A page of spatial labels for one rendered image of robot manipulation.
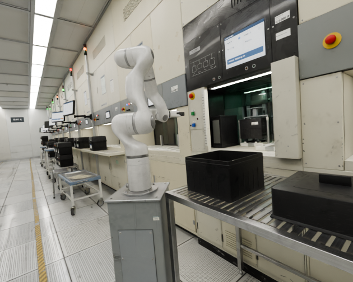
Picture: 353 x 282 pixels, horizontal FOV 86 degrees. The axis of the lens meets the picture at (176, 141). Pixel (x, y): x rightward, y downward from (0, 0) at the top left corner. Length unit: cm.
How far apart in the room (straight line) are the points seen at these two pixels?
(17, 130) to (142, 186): 1359
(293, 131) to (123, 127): 88
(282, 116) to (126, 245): 105
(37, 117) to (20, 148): 203
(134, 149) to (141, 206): 28
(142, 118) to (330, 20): 98
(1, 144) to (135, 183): 1361
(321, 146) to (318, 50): 46
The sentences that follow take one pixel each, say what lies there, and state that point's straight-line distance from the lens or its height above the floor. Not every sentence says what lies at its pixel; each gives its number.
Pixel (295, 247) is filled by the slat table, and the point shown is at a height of 74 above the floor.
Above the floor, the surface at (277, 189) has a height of 86.
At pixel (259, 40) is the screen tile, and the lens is 137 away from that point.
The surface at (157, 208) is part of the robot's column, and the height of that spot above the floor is 71.
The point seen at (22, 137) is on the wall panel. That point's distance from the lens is 1441.
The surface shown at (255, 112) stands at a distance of 188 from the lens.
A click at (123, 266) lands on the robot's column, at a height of 43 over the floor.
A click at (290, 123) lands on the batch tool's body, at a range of 117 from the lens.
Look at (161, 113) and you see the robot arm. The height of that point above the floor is 119.
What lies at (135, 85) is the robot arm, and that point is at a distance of 106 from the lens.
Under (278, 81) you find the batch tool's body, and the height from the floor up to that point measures 129.
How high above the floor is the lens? 108
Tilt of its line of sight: 4 degrees down
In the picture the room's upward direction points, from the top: 5 degrees counter-clockwise
